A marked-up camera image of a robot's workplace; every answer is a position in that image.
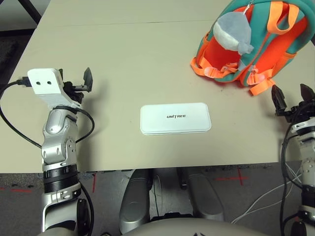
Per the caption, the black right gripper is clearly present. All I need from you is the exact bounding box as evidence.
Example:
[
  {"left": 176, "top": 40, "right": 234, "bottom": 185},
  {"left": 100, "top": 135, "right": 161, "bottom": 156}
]
[{"left": 271, "top": 83, "right": 315, "bottom": 125}]

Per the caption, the teal and orange backpack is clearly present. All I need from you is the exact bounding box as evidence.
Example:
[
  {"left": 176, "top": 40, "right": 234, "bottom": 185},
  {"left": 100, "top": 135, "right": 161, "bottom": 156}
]
[{"left": 190, "top": 0, "right": 315, "bottom": 96}]

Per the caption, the silver left robot leg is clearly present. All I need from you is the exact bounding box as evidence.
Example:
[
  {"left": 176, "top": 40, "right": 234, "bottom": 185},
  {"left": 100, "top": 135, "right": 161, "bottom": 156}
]
[{"left": 119, "top": 169, "right": 151, "bottom": 234}]

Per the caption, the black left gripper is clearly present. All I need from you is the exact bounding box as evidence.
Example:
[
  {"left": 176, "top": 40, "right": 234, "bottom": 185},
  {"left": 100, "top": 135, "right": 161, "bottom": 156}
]
[{"left": 58, "top": 66, "right": 94, "bottom": 106}]

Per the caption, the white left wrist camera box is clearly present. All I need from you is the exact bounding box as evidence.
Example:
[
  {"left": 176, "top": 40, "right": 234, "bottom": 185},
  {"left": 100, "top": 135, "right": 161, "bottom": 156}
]
[{"left": 27, "top": 68, "right": 82, "bottom": 109}]

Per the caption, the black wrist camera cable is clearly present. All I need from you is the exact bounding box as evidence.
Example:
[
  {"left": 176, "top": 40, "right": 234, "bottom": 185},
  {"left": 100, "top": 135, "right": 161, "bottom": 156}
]
[
  {"left": 0, "top": 76, "right": 95, "bottom": 149},
  {"left": 280, "top": 102, "right": 308, "bottom": 197}
]

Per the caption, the beige robot torso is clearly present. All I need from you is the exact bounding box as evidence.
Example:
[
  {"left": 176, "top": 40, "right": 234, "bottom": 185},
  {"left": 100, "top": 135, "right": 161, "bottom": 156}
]
[{"left": 40, "top": 216, "right": 286, "bottom": 236}]

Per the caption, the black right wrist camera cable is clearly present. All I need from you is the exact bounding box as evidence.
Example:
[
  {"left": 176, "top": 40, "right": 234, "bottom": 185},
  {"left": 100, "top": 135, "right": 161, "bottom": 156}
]
[{"left": 280, "top": 102, "right": 308, "bottom": 197}]

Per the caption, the black left upper arm cable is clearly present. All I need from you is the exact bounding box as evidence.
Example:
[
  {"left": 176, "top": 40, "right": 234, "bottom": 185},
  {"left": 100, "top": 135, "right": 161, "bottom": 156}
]
[{"left": 76, "top": 183, "right": 95, "bottom": 236}]

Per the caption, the white Unitree pencil case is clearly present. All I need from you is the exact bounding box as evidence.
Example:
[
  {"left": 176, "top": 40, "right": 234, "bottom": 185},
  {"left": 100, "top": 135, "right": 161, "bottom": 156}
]
[{"left": 140, "top": 102, "right": 212, "bottom": 135}]

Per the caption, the white floor cable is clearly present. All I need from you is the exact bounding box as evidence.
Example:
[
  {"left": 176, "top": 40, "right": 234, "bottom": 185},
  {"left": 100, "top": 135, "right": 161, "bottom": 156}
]
[{"left": 231, "top": 169, "right": 303, "bottom": 223}]

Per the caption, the grey white plush toy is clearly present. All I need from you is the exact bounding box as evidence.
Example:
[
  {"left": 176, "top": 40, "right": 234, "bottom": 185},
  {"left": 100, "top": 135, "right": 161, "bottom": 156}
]
[{"left": 213, "top": 11, "right": 254, "bottom": 55}]

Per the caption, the black left wrist camera cable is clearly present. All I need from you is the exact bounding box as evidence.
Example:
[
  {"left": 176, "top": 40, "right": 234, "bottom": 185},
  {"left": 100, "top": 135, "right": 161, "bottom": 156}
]
[{"left": 0, "top": 76, "right": 95, "bottom": 149}]

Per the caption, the silver robot leg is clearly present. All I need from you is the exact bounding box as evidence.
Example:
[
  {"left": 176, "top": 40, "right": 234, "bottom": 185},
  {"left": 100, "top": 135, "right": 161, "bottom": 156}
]
[
  {"left": 119, "top": 169, "right": 151, "bottom": 234},
  {"left": 177, "top": 167, "right": 224, "bottom": 222}
]

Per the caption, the silver right robot leg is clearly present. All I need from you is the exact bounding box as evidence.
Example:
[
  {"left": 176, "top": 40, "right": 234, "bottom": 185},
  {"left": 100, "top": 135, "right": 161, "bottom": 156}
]
[{"left": 177, "top": 167, "right": 224, "bottom": 222}]

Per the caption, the black metal frame bar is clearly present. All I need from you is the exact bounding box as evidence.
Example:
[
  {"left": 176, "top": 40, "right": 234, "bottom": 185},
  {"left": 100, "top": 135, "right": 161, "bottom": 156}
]
[{"left": 22, "top": 0, "right": 43, "bottom": 25}]

